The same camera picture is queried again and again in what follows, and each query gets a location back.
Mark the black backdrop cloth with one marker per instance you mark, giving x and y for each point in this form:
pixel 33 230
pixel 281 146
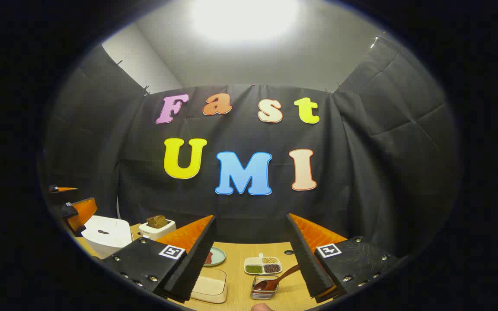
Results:
pixel 240 134

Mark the white divided dish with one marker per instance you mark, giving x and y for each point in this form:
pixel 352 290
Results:
pixel 270 275

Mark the brown bread slice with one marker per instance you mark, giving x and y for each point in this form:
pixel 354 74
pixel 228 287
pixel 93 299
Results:
pixel 150 222
pixel 161 221

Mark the red-brown meat slice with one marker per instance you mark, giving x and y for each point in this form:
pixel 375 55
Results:
pixel 208 258

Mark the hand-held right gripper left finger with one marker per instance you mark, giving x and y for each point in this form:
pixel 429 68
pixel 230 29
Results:
pixel 197 259

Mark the light green plate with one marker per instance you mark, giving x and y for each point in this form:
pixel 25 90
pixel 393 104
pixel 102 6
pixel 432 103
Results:
pixel 219 257

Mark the green mung beans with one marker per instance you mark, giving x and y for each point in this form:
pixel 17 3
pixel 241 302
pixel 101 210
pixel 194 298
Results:
pixel 253 269

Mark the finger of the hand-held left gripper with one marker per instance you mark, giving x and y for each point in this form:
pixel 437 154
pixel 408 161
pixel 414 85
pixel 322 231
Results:
pixel 85 211
pixel 67 189

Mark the white rice cooker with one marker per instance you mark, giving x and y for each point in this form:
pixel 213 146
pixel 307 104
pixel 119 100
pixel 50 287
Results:
pixel 110 242

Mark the dark red beans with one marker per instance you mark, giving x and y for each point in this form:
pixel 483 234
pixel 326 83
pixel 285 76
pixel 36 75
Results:
pixel 272 268

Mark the clear glass container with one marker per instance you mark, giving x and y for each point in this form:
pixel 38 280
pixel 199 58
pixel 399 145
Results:
pixel 208 298

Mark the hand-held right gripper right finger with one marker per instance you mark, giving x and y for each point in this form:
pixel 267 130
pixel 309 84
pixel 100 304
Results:
pixel 307 259

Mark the white toaster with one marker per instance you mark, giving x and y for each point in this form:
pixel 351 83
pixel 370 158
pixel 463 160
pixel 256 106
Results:
pixel 162 230

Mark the brown wooden spoon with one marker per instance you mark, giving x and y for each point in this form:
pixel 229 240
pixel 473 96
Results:
pixel 262 285

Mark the yellow soybeans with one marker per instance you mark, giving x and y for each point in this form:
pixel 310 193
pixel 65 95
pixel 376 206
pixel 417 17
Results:
pixel 269 260

